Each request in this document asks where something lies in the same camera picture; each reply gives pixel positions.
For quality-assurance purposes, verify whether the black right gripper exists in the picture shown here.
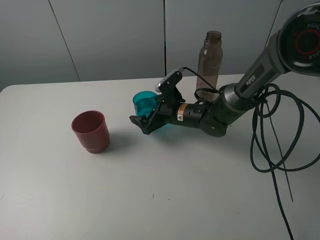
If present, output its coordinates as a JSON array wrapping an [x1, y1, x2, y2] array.
[[129, 100, 203, 135]]

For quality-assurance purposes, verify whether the teal translucent plastic cup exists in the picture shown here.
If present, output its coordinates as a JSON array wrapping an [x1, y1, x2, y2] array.
[[132, 91, 163, 129]]

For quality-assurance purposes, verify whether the smoky transparent plastic bottle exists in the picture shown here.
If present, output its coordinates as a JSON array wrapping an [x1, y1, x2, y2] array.
[[197, 30, 223, 88]]

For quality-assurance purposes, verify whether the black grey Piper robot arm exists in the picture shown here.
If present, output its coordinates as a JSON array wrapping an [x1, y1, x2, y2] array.
[[130, 2, 320, 137]]

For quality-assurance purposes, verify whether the red plastic cup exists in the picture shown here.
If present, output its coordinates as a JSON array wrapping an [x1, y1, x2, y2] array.
[[71, 110, 110, 154]]

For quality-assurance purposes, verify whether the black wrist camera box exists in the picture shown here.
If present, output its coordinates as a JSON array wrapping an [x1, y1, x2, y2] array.
[[155, 69, 185, 105]]

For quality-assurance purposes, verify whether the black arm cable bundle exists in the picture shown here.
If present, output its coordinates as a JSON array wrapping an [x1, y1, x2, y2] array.
[[182, 66, 315, 240]]

